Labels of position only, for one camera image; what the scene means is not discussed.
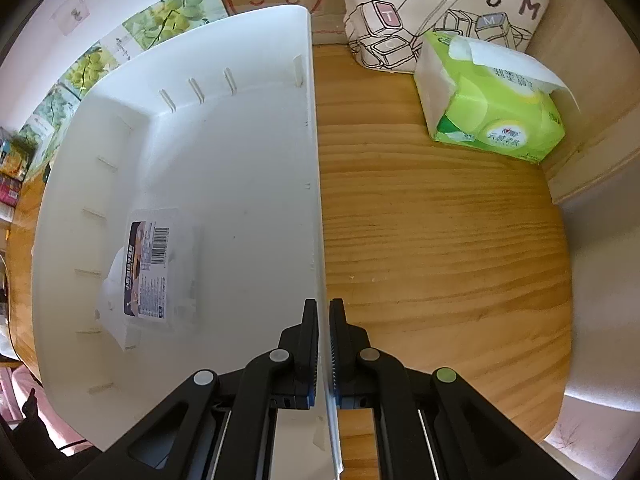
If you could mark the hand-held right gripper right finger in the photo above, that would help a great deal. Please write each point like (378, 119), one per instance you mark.
(334, 360)

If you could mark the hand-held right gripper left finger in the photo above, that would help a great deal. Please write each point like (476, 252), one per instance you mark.
(312, 360)

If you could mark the white plastic bin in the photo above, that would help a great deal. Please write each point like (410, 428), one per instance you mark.
(225, 185)

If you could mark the green tissue pack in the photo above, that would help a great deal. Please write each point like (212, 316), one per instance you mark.
(480, 105)

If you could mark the pink cloth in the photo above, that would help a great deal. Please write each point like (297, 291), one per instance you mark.
(15, 385)

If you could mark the pink printed box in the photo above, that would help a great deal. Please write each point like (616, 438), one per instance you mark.
(9, 190)

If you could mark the orange yellow printed box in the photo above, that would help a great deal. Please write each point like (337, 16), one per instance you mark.
(12, 155)

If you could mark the grape print cardboard backing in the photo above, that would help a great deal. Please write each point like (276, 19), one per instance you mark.
(170, 15)

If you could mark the pale pink wall sticker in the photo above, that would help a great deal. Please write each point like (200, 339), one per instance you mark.
(70, 10)

